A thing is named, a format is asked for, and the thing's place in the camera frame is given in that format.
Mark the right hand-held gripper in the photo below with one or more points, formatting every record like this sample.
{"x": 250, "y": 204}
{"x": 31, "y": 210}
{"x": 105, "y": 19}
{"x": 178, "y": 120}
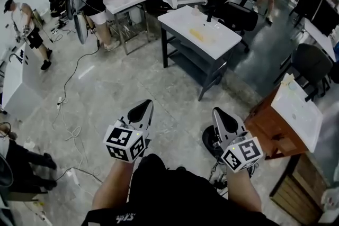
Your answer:
{"x": 243, "y": 153}

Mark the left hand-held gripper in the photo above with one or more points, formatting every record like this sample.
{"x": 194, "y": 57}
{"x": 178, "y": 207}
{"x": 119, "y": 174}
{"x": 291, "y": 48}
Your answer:
{"x": 124, "y": 140}

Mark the translucent white plastic bottle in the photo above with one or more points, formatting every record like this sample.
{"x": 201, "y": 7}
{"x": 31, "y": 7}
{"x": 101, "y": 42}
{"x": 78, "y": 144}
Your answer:
{"x": 196, "y": 10}

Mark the person's left forearm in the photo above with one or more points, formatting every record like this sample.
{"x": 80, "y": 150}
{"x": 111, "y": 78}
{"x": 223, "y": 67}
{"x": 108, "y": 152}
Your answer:
{"x": 111, "y": 185}

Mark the person's right forearm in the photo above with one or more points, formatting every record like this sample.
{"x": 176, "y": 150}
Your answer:
{"x": 243, "y": 190}

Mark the black round base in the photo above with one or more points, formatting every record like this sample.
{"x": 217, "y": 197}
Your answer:
{"x": 210, "y": 140}

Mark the white power strip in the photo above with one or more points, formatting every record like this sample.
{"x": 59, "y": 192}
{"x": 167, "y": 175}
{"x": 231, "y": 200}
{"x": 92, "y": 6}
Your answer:
{"x": 59, "y": 101}
{"x": 74, "y": 177}

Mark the person's black clothing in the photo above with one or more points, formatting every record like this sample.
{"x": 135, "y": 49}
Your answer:
{"x": 172, "y": 193}

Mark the wooden slatted crate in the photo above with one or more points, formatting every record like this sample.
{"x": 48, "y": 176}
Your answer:
{"x": 299, "y": 193}

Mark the black swivel chair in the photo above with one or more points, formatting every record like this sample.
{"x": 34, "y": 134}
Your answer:
{"x": 310, "y": 63}

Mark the black high-back office chair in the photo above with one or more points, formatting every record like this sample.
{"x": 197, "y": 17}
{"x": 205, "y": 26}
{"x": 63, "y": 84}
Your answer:
{"x": 238, "y": 18}

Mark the black faucet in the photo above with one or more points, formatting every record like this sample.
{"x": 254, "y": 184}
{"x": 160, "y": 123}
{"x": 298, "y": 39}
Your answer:
{"x": 210, "y": 17}

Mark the white standing fan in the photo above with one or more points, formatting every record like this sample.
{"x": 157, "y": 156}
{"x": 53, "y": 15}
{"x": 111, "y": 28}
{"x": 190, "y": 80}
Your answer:
{"x": 79, "y": 23}

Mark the small white table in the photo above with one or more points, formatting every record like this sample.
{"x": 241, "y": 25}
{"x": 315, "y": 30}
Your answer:
{"x": 124, "y": 1}

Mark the white desk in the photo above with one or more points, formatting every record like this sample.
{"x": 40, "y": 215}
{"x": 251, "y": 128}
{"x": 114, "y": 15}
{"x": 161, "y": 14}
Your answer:
{"x": 317, "y": 34}

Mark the black bag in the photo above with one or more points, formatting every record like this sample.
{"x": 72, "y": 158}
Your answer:
{"x": 57, "y": 5}

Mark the black monitor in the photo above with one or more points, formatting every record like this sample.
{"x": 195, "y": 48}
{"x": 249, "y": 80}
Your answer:
{"x": 328, "y": 18}
{"x": 308, "y": 2}

